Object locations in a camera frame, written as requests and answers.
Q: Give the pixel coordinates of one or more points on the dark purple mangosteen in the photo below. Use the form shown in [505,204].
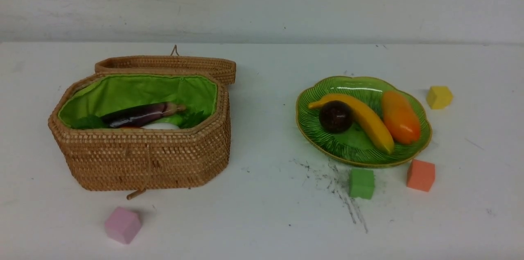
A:
[335,117]

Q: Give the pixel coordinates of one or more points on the green cucumber toy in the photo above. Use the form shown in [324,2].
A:
[176,119]

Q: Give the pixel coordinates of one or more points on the yellow banana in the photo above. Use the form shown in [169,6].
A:
[371,123]

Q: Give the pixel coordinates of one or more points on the purple eggplant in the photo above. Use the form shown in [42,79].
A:
[141,115]

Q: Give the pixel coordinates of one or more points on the orange mango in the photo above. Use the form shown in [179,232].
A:
[400,118]

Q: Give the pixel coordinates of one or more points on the white radish with green leaves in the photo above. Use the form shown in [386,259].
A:
[161,126]

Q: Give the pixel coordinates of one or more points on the orange carrot with green top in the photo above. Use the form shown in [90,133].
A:
[95,122]

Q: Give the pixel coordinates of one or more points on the woven wicker basket lid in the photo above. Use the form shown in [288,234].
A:
[222,70]

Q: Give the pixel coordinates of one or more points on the green leaf-shaped glass plate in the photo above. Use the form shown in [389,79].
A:
[366,142]

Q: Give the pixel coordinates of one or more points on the green foam cube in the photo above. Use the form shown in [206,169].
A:
[361,183]

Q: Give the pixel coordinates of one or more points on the woven wicker basket green lining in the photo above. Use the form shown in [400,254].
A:
[139,159]

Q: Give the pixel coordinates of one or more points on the orange foam cube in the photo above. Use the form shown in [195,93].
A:
[421,175]

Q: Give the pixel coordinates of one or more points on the yellow foam cube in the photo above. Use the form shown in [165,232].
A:
[439,97]

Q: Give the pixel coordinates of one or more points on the pink foam cube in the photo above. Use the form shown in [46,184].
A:
[122,225]

